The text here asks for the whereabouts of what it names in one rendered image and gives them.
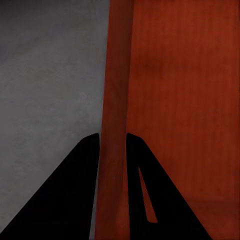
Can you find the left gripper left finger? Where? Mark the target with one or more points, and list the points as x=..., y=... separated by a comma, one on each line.
x=62, y=208

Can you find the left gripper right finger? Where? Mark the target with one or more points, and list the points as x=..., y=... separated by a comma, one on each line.
x=175, y=219

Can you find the storage box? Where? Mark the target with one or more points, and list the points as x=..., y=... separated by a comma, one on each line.
x=172, y=78

